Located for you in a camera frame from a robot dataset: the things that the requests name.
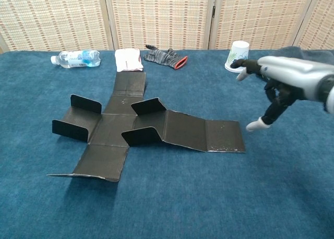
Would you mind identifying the black cardboard box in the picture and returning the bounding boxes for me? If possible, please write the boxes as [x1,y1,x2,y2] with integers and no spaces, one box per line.
[46,71,247,183]

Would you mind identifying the grey knit glove red cuff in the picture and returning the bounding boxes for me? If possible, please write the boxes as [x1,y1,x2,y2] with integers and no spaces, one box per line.
[143,44,188,70]

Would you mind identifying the clear plastic water bottle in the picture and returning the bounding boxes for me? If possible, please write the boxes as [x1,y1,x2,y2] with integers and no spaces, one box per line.
[50,50,101,69]

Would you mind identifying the white floral paper cup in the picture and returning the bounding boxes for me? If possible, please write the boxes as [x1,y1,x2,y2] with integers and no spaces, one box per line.
[224,40,250,73]

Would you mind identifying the dark grey towel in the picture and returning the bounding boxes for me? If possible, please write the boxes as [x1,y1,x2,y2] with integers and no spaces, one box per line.
[273,45,334,67]

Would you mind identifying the white tissue packet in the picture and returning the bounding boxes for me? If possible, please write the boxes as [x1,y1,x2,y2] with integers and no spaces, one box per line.
[114,48,145,73]

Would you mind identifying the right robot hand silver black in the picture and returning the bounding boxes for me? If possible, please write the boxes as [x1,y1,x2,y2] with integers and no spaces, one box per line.
[229,55,327,132]

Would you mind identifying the woven folding screen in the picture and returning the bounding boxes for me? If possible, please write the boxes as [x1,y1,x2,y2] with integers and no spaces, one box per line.
[0,0,334,54]

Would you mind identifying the blue table cloth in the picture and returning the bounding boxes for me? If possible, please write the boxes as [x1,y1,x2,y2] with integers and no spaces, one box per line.
[0,49,334,239]

